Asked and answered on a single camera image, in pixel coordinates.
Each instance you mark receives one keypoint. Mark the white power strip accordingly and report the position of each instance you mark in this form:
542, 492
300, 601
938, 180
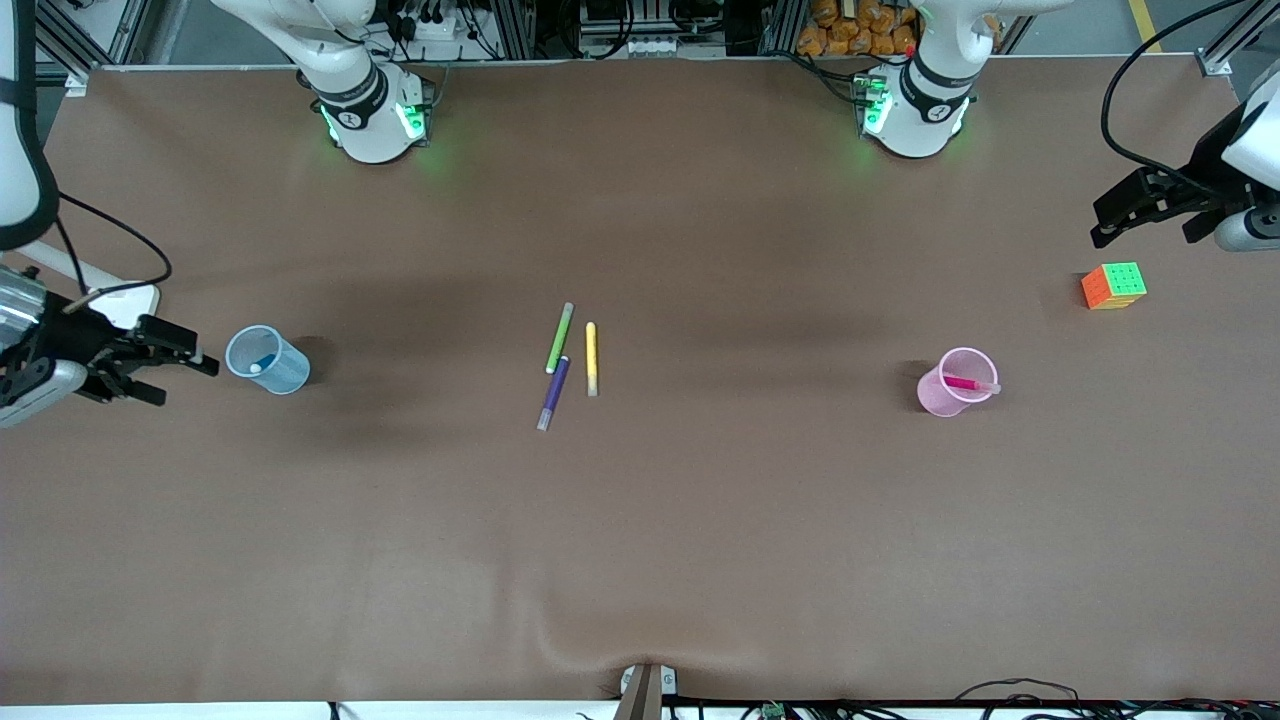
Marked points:
650, 46
440, 28

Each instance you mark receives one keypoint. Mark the yellow marker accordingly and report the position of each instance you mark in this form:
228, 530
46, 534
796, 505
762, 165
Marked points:
592, 358

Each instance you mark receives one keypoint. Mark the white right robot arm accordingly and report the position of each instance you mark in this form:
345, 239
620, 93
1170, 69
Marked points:
370, 110

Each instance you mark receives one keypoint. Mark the blue marker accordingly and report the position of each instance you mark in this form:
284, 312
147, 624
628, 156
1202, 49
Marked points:
266, 359

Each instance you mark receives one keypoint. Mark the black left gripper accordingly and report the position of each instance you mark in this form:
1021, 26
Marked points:
1206, 169

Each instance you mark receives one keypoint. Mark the blue mesh cup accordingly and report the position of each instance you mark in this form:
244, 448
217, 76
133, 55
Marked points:
285, 375

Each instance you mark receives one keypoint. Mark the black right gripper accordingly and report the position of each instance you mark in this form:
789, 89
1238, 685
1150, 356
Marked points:
62, 340

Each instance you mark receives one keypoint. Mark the orange packaged goods pile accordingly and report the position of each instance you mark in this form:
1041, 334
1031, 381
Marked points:
850, 30

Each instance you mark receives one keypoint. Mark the pink mesh cup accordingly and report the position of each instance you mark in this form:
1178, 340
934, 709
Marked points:
935, 398

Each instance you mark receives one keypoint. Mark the metal table edge bracket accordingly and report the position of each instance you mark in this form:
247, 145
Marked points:
648, 690

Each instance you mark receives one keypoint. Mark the pink marker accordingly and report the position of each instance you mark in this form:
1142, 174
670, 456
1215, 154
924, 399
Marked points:
965, 383

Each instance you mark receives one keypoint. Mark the colourful puzzle cube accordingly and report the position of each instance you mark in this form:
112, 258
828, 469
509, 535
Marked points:
1112, 287

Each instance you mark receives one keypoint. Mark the aluminium frame profile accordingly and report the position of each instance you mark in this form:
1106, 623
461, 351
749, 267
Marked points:
1235, 35
85, 35

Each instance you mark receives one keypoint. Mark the green marker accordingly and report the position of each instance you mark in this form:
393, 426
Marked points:
559, 339

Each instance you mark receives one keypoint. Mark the purple marker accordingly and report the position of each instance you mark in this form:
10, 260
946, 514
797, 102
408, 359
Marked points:
553, 392

